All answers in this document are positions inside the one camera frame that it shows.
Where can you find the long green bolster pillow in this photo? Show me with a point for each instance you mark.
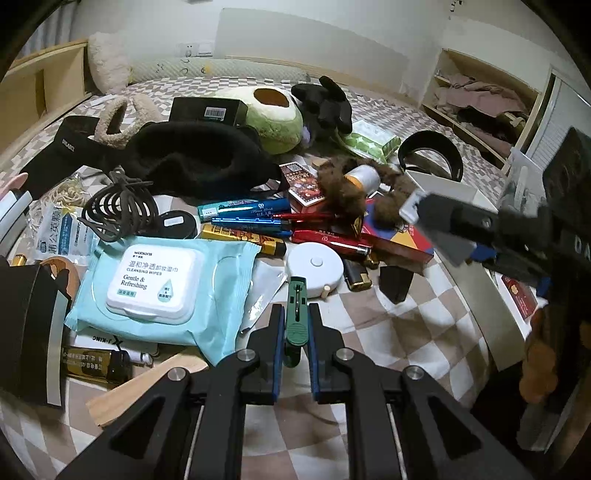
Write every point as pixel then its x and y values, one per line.
pixel 221 71

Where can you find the white cylinder device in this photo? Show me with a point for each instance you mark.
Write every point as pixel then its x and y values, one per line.
pixel 11 219

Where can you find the red flat box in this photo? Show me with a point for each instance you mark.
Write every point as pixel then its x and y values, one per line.
pixel 401 244

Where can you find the wooden wardrobe shelf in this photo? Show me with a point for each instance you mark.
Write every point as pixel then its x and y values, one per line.
pixel 480 129

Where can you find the black box with barcode label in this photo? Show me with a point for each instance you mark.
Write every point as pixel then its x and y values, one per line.
pixel 207 110

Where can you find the clear plastic container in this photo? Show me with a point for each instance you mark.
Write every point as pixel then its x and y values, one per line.
pixel 519 184

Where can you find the pink clothes pile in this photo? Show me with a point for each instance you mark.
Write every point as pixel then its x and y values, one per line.
pixel 475 94

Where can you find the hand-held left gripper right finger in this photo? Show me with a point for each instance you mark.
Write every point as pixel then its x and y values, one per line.
pixel 316 369

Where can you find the brown round case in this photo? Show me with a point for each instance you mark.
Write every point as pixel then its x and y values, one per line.
pixel 60 277

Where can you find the light blue wipes pack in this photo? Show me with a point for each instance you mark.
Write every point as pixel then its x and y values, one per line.
pixel 157 286

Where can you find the small white bottle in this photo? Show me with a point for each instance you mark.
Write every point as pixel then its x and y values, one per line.
pixel 144 357

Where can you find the green wipes pack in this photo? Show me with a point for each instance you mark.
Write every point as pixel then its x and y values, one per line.
pixel 371 143

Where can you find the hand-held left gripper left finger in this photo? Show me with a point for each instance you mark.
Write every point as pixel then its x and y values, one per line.
pixel 277 364

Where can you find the silver bottle with orange cap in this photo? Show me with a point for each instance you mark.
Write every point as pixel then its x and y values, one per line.
pixel 362 177

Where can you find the teal tube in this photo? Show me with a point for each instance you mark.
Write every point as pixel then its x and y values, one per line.
pixel 240 208

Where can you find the red packet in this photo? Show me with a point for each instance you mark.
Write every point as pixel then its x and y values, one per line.
pixel 519 295

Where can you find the wooden block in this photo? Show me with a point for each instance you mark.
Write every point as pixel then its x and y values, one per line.
pixel 138 392

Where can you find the bag of rubber bands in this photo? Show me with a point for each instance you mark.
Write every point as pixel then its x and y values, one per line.
pixel 64 191

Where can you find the black visor cap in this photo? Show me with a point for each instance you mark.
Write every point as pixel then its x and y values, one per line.
pixel 60 152

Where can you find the dark brown gold tube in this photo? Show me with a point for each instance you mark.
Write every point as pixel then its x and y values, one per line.
pixel 92 364

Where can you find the brown furry scrunchie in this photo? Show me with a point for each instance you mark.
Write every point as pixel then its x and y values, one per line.
pixel 341 194

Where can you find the small black box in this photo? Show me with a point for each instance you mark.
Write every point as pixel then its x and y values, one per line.
pixel 396 284

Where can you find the person's right hand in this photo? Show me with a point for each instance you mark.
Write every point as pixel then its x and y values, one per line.
pixel 540 355

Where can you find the patterned card box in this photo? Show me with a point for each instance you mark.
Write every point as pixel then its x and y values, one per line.
pixel 302 184

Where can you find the fluffy beige headband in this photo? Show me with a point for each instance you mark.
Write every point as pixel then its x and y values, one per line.
pixel 108 131

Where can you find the dark clothes pile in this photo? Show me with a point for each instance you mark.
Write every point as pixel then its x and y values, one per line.
pixel 485 120

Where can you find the fluffy white pillow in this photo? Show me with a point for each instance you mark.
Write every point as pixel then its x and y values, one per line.
pixel 108 64

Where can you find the wooden bedside shelf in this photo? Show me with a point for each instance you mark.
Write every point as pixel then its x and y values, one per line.
pixel 41 78

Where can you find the black round compact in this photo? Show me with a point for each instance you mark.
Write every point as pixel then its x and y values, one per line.
pixel 176 224

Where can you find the white slatted door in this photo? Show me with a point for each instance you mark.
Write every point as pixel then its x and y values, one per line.
pixel 549 124

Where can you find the black wide headband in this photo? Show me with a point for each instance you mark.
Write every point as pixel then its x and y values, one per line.
pixel 452 159

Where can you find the blue pen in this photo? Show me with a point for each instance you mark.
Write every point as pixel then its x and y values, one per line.
pixel 249 225

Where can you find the blue and white sachet pack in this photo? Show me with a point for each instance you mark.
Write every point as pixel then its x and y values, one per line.
pixel 64 235

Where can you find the black plush toy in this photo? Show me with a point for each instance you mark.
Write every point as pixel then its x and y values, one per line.
pixel 323 104

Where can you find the white shallow box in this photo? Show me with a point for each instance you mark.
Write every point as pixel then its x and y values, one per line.
pixel 489 300

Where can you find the black lighter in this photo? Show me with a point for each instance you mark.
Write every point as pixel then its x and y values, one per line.
pixel 355 274

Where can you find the white round tape measure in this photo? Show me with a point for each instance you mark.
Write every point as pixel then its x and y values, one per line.
pixel 314 265

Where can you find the black hair claw clip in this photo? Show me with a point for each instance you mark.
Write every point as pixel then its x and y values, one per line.
pixel 115 207

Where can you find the thin red pen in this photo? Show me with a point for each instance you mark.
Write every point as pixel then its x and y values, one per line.
pixel 304 217

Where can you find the black knit hat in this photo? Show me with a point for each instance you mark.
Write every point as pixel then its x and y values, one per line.
pixel 198 159

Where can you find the white foil sachet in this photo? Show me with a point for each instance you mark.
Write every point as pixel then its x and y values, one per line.
pixel 263 295

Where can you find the red pen case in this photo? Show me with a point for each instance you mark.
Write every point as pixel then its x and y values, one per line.
pixel 328 242

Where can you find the pink stand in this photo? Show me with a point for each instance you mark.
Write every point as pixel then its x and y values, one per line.
pixel 11 182

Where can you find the white headboard panel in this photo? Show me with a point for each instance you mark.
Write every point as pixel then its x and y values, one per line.
pixel 314 46

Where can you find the avocado plush toy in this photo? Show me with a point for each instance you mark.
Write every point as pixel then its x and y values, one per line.
pixel 272 124

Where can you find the green multi-tool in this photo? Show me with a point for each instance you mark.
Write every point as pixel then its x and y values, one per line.
pixel 298 318

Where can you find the white wall switch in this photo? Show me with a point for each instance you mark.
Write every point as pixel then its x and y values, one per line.
pixel 196 50

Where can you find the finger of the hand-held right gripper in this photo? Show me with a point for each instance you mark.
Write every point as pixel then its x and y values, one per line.
pixel 512 272
pixel 485 221

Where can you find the gold metallic tube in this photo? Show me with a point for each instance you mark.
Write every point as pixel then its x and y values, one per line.
pixel 22 261

